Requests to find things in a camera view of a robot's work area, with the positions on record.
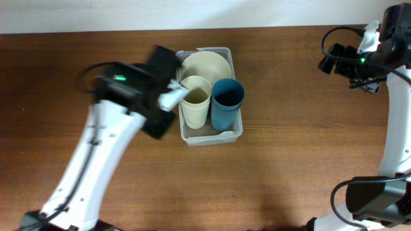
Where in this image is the white plastic fork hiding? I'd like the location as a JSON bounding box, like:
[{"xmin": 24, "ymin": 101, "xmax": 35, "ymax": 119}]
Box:
[{"xmin": 158, "ymin": 80, "xmax": 189, "ymax": 112}]

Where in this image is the cream plastic cup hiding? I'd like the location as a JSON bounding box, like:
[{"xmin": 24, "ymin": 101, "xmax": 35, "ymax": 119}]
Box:
[{"xmin": 180, "ymin": 76, "xmax": 211, "ymax": 129}]

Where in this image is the cream plastic bowl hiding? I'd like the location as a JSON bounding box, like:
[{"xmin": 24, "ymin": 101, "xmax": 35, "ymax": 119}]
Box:
[{"xmin": 179, "ymin": 51, "xmax": 232, "ymax": 87}]

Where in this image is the blue plastic cup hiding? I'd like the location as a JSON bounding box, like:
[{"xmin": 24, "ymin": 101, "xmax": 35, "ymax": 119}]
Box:
[{"xmin": 211, "ymin": 78, "xmax": 245, "ymax": 132}]

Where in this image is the white plastic spoon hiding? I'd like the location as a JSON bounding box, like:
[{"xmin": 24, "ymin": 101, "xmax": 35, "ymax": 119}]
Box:
[{"xmin": 193, "ymin": 131, "xmax": 237, "ymax": 139}]

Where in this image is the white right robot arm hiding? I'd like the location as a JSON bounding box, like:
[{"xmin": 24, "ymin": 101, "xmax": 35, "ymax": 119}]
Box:
[{"xmin": 305, "ymin": 18, "xmax": 410, "ymax": 230}]

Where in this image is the clear plastic container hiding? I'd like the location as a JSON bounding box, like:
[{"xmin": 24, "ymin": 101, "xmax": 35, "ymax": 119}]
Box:
[{"xmin": 176, "ymin": 47, "xmax": 243, "ymax": 146}]

